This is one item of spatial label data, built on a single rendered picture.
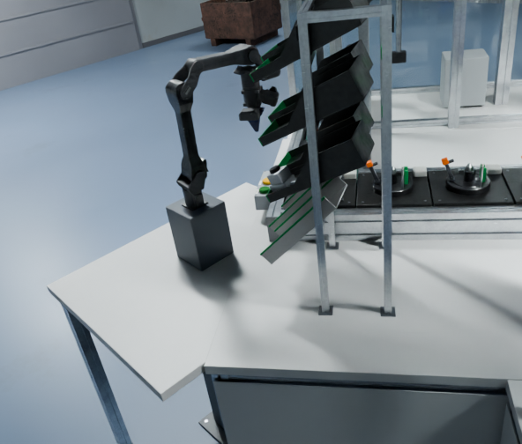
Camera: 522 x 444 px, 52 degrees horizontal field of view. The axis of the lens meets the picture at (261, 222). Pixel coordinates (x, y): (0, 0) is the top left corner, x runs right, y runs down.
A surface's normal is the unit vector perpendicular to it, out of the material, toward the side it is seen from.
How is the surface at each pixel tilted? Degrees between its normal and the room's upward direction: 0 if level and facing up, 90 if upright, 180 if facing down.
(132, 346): 0
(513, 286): 0
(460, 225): 90
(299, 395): 90
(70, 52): 90
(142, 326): 0
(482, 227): 90
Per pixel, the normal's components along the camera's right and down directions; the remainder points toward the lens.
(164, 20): 0.67, 0.30
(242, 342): -0.12, -0.85
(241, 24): -0.54, 0.48
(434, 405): -0.17, 0.52
